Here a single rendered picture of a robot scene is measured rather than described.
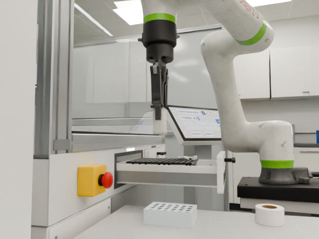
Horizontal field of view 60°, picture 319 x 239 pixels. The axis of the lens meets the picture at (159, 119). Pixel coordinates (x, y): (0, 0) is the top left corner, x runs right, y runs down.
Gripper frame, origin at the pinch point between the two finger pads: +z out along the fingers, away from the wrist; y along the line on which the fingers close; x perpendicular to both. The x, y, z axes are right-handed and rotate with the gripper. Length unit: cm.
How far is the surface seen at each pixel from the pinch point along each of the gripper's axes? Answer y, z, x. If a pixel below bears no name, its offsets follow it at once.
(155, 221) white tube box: 3.0, 25.4, -0.5
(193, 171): -12.2, 14.7, 7.8
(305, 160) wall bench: -303, 32, 120
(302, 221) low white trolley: -8.4, 26.5, 36.6
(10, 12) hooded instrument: 58, -3, 3
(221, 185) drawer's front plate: -10.0, 18.0, 15.8
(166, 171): -12.6, 14.8, -0.6
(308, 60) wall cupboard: -336, -102, 138
